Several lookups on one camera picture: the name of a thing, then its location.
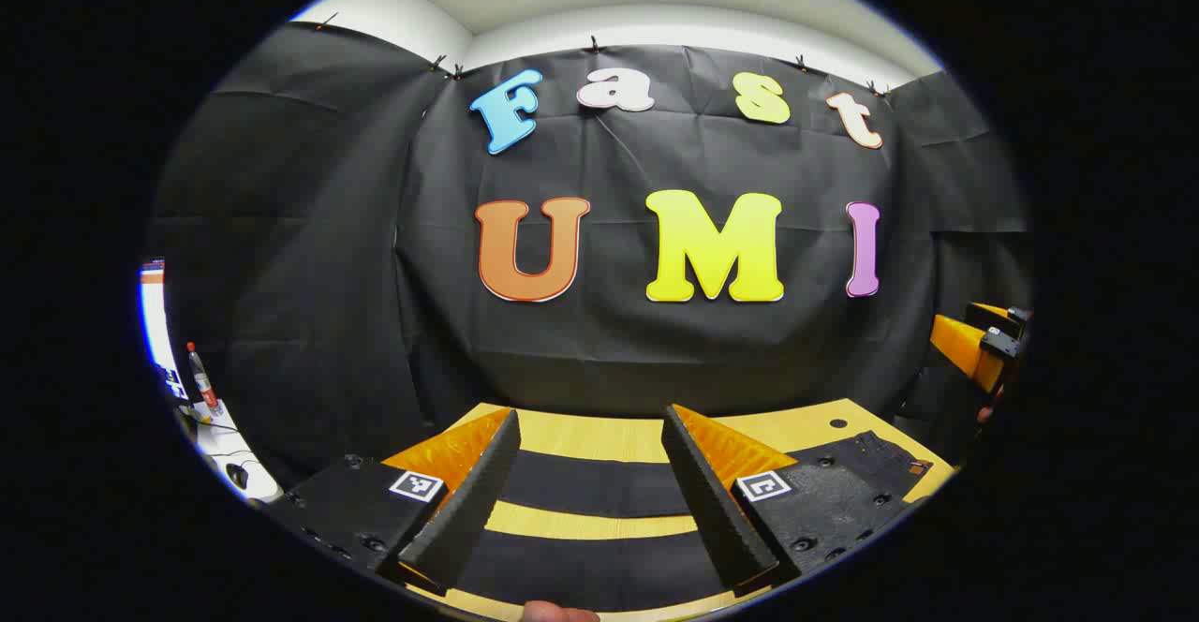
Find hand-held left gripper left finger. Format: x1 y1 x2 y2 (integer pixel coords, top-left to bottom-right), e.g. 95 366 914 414
267 407 522 595

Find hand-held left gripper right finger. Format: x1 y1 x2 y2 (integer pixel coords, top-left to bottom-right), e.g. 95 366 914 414
662 405 924 597

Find black jeans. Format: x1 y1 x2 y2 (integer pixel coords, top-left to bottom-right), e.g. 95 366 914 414
454 430 935 612

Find black backdrop cloth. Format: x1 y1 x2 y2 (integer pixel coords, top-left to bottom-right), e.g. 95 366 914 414
150 22 1033 492

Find white desk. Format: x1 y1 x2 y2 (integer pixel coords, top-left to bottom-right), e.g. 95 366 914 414
176 400 284 503

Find red capped plastic bottle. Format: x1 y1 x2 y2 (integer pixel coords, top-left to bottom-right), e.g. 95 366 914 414
185 341 224 418

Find computer monitor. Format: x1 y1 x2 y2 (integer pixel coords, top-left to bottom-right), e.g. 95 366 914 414
139 260 190 400

